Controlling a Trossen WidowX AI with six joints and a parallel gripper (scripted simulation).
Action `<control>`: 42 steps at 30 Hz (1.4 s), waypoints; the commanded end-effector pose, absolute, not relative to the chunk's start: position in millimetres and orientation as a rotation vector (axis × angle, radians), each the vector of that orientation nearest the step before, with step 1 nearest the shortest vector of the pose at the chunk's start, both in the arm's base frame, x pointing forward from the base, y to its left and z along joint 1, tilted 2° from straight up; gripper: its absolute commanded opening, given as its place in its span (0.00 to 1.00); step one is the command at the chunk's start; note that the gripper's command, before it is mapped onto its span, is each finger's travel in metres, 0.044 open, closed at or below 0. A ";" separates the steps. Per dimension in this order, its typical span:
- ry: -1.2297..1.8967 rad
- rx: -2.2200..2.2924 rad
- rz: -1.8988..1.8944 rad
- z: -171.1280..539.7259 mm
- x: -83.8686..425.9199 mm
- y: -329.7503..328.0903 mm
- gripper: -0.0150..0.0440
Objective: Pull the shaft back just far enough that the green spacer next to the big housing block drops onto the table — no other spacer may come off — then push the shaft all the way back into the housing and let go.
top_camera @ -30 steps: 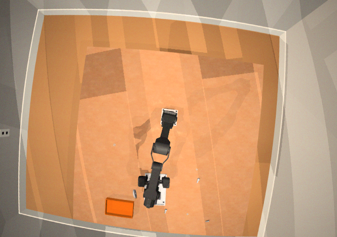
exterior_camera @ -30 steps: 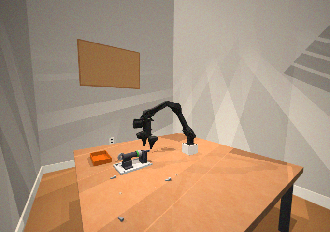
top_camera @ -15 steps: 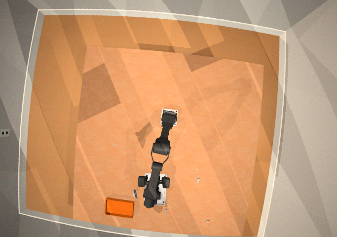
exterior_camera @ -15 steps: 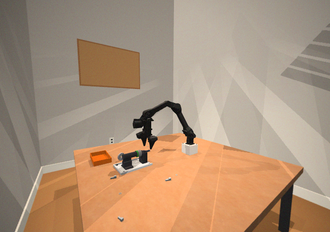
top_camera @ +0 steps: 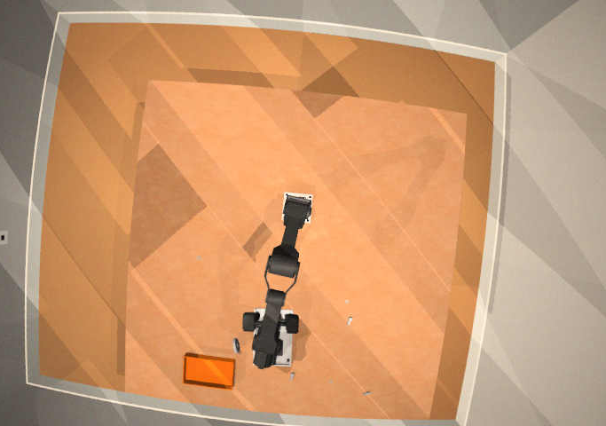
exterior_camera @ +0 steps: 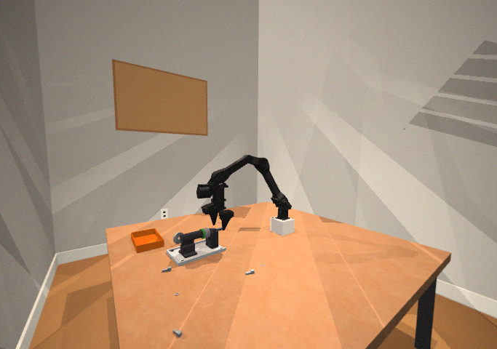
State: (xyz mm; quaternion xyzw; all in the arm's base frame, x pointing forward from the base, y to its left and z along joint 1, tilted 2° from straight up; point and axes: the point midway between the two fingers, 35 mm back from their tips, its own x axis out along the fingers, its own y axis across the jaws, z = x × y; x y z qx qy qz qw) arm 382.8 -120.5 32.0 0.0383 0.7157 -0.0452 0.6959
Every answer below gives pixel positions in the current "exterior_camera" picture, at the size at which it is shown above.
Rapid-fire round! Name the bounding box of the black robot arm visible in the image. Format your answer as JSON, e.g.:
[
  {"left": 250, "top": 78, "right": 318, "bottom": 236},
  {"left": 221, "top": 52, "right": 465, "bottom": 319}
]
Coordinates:
[{"left": 196, "top": 155, "right": 292, "bottom": 220}]

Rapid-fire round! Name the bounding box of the orange shallow tray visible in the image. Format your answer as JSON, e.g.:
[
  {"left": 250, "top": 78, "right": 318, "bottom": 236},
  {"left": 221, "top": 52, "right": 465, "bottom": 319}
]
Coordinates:
[{"left": 131, "top": 228, "right": 164, "bottom": 253}]

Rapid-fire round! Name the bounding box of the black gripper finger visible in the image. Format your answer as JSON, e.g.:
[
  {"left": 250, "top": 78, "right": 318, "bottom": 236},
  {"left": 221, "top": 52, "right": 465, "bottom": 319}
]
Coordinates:
[
  {"left": 219, "top": 217, "right": 232, "bottom": 230},
  {"left": 209, "top": 212, "right": 218, "bottom": 225}
]

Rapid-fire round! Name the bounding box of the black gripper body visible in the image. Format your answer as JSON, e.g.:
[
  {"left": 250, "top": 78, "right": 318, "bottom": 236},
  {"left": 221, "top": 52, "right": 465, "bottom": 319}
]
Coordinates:
[{"left": 211, "top": 197, "right": 234, "bottom": 219}]

